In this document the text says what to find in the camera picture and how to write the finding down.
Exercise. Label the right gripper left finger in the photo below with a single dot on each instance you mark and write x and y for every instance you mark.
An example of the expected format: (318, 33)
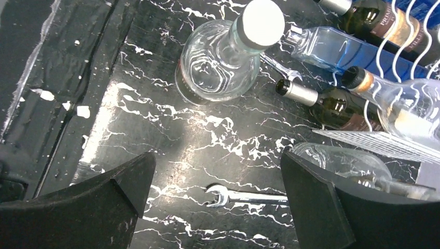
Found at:
(100, 212)

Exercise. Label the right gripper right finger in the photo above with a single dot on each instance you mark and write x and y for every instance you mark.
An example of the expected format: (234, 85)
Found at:
(330, 211)

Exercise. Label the clear bottle white cap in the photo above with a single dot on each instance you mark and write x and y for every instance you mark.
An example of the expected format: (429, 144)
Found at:
(363, 168)

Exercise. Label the large clear round bottle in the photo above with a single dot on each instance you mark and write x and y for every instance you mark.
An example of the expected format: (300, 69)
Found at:
(221, 58)

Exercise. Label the dark wine bottle right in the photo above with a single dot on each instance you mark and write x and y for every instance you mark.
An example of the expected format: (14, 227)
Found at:
(333, 107)

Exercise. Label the clear bottle copper neck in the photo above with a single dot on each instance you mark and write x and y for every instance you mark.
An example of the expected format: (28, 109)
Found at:
(409, 109)

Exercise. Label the clear blue-tinted bottle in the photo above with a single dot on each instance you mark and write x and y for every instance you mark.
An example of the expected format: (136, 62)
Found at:
(336, 51)

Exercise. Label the dark wine bottle silver cap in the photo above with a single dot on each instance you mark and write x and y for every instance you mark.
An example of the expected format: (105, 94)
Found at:
(372, 21)

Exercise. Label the silver wrench right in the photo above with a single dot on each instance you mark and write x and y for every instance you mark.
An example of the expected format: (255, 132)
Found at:
(225, 196)

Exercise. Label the silver wrench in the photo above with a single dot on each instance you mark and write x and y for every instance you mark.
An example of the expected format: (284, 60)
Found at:
(287, 73)
(225, 196)

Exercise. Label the silver wrench left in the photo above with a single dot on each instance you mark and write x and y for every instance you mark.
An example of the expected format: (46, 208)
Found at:
(287, 73)

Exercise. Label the white wire wine rack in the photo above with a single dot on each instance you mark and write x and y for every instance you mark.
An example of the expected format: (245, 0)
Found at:
(385, 143)

